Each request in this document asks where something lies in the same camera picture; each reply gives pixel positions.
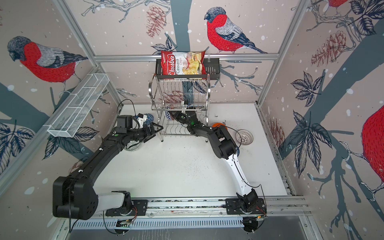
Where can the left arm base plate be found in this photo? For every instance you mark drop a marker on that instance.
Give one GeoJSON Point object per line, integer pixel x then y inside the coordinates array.
{"type": "Point", "coordinates": [138, 208]}

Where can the stainless steel dish rack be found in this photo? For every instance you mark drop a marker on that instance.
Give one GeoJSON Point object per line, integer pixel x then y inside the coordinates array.
{"type": "Point", "coordinates": [179, 93]}

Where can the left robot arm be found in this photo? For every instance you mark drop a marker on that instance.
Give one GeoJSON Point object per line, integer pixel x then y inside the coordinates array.
{"type": "Point", "coordinates": [74, 196]}

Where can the dark blue patterned bowl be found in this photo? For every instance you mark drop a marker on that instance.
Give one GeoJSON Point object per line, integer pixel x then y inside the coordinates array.
{"type": "Point", "coordinates": [146, 119]}

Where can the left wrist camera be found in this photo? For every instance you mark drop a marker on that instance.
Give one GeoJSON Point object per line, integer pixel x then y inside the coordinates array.
{"type": "Point", "coordinates": [124, 124]}

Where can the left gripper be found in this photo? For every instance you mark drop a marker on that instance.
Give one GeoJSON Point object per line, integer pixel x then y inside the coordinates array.
{"type": "Point", "coordinates": [151, 132]}

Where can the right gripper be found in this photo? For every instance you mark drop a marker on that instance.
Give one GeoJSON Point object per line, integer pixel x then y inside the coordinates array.
{"type": "Point", "coordinates": [178, 114]}

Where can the aluminium front rail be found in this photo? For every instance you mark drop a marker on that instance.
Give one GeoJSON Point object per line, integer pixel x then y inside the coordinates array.
{"type": "Point", "coordinates": [202, 207]}

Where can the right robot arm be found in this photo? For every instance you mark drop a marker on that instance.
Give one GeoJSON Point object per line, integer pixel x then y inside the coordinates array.
{"type": "Point", "coordinates": [224, 147]}

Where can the red cassava chips bag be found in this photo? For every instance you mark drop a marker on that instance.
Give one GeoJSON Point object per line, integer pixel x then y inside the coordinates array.
{"type": "Point", "coordinates": [182, 64]}

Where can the black wall basket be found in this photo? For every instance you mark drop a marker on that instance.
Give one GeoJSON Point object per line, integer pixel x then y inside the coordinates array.
{"type": "Point", "coordinates": [212, 67]}

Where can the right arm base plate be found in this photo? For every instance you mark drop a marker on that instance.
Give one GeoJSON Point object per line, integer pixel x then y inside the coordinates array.
{"type": "Point", "coordinates": [238, 207]}

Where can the white wire mesh shelf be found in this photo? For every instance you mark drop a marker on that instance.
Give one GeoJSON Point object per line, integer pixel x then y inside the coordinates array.
{"type": "Point", "coordinates": [71, 118]}

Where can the orange plastic bowl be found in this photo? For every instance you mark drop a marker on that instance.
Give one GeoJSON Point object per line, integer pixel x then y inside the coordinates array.
{"type": "Point", "coordinates": [218, 124]}

